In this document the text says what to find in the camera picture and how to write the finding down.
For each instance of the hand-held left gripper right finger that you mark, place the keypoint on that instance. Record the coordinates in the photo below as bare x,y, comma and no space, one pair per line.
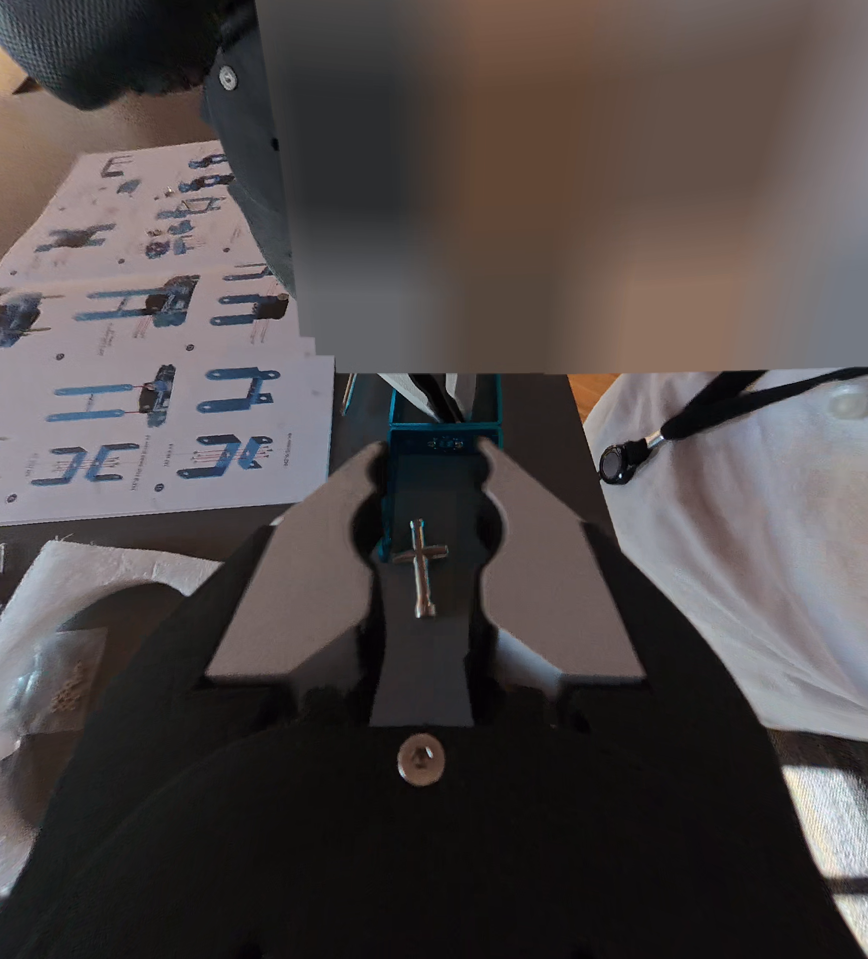
546,592

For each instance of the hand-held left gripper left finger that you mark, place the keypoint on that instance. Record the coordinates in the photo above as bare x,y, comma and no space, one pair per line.
292,592

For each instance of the metal cross wrench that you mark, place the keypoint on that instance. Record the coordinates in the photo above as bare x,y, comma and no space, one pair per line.
420,562

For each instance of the printed instruction sheet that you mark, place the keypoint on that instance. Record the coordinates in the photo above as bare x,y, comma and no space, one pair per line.
97,202
82,311
179,442

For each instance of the person's white shirt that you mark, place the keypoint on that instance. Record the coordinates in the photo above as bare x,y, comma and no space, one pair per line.
763,584

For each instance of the clear plastic parts bag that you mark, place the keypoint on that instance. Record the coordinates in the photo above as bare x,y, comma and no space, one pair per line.
59,689

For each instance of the white foam packing tray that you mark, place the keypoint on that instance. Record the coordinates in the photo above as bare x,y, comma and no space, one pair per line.
7,719

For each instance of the blue metal bracket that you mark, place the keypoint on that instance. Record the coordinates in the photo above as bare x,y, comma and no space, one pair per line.
434,479

